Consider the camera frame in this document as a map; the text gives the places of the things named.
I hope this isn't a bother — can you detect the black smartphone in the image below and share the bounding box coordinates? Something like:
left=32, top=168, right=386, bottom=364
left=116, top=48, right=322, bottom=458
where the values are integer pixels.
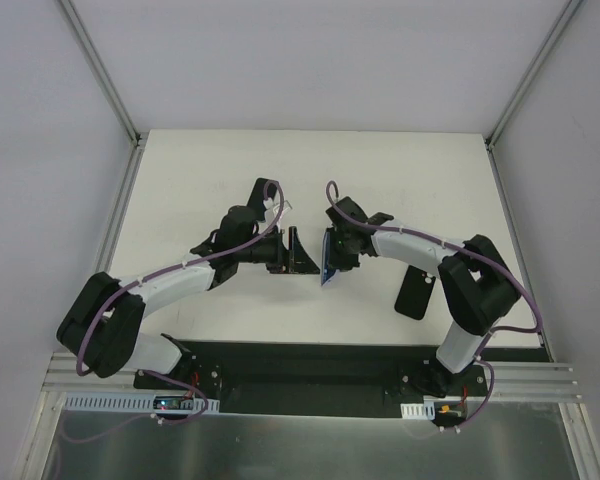
left=247, top=178, right=278, bottom=220
left=321, top=227, right=338, bottom=287

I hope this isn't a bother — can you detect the black phone case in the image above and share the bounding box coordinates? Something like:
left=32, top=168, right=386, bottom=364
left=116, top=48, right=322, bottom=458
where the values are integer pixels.
left=394, top=266, right=436, bottom=321

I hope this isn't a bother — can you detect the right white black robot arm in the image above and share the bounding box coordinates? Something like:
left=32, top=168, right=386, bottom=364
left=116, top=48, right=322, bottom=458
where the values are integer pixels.
left=322, top=197, right=521, bottom=398

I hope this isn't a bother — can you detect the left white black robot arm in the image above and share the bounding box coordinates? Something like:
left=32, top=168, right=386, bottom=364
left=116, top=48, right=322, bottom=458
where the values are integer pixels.
left=56, top=206, right=320, bottom=389

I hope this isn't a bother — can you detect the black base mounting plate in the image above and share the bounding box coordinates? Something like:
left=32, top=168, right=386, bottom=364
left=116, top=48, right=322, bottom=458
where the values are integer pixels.
left=132, top=337, right=496, bottom=416

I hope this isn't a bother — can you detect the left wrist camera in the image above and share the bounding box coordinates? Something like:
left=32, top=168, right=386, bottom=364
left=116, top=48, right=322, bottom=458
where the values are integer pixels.
left=263, top=199, right=293, bottom=223

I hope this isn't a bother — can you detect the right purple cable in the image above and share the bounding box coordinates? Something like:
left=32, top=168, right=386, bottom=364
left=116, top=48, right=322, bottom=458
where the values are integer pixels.
left=324, top=179, right=545, bottom=441

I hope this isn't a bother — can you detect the right white cable duct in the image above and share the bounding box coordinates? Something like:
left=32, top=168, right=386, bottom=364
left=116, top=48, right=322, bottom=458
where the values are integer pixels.
left=400, top=401, right=436, bottom=421

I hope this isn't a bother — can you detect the white cable duct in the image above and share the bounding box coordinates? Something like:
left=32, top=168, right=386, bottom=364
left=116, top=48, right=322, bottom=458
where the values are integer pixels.
left=400, top=401, right=436, bottom=421
left=64, top=392, right=220, bottom=415

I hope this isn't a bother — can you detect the left white cable duct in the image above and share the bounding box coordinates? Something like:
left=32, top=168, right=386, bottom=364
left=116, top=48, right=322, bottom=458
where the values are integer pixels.
left=64, top=392, right=220, bottom=415

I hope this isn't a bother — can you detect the front aluminium rail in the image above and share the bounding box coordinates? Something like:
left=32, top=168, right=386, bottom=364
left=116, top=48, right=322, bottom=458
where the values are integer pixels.
left=42, top=351, right=141, bottom=391

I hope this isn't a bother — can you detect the left aluminium frame post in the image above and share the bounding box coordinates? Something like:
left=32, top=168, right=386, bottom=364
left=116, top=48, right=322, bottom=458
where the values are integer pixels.
left=56, top=0, right=143, bottom=147

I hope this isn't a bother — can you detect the aluminium frame post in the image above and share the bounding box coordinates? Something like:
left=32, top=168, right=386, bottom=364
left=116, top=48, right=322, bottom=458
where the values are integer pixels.
left=485, top=0, right=586, bottom=152
left=56, top=0, right=143, bottom=147

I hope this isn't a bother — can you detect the right aluminium frame post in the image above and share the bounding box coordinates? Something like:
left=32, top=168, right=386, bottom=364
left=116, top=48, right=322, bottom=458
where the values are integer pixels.
left=485, top=0, right=586, bottom=152

